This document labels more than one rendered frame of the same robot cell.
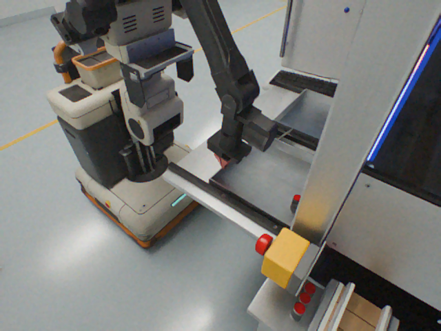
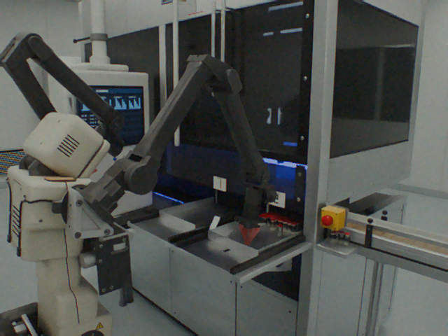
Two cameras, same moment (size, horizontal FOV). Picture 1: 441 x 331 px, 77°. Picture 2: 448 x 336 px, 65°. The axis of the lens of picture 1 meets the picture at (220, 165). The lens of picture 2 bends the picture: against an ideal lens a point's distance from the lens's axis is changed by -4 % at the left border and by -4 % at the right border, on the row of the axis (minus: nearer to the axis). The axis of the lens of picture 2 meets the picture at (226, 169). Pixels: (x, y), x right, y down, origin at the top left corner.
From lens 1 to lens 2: 1.28 m
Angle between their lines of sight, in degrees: 76
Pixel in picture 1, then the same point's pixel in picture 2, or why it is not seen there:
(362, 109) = (327, 136)
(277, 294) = (337, 247)
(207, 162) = (229, 259)
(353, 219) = (330, 182)
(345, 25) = not seen: hidden behind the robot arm
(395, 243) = (338, 180)
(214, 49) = (255, 150)
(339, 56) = not seen: hidden behind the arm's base
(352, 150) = (327, 152)
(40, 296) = not seen: outside the picture
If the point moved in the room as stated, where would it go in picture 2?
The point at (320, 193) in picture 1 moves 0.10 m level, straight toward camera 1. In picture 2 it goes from (323, 178) to (349, 183)
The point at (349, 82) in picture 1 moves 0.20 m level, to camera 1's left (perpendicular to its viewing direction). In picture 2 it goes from (324, 129) to (332, 136)
